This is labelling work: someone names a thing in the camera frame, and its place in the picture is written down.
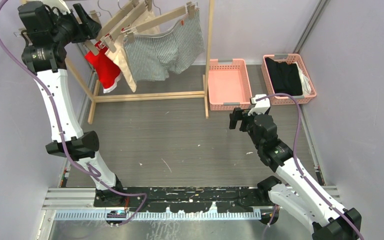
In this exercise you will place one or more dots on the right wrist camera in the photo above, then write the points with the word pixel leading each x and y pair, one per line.
pixel 260 105

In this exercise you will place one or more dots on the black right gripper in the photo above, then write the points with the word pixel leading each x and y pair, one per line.
pixel 240 114

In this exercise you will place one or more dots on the black folded garment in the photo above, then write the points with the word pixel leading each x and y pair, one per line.
pixel 284 77

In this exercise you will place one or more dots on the wooden hanger for red underwear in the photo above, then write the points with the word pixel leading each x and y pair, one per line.
pixel 110 25

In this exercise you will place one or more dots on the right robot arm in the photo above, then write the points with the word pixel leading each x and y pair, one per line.
pixel 294 190

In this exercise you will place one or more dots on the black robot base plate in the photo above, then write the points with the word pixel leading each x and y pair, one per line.
pixel 227 199

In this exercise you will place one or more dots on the wooden hanger for beige underwear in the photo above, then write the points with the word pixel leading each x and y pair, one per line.
pixel 124 18

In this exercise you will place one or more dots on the white cloth in basket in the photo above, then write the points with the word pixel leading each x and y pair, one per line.
pixel 305 82

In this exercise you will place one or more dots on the wooden clothes rack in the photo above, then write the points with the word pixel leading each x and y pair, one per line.
pixel 95 98

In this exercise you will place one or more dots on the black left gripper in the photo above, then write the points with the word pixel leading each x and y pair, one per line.
pixel 88 29

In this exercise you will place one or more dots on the pink basket with clothes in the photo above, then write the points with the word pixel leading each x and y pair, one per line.
pixel 277 99

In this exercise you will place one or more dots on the beige underwear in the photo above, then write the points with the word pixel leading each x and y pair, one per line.
pixel 119 57

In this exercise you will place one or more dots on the grey striped boxer underwear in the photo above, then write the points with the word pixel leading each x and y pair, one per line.
pixel 151 57

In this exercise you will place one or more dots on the red underwear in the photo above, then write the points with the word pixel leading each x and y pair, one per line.
pixel 108 73

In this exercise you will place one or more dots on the wooden hanger for striped underwear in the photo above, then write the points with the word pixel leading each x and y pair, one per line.
pixel 189 9

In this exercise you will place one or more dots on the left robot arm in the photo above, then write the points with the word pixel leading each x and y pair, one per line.
pixel 49 26

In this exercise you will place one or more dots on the aluminium cable duct rail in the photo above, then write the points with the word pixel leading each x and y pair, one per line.
pixel 120 215

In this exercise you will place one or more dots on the empty pink plastic basket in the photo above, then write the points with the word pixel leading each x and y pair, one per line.
pixel 228 85

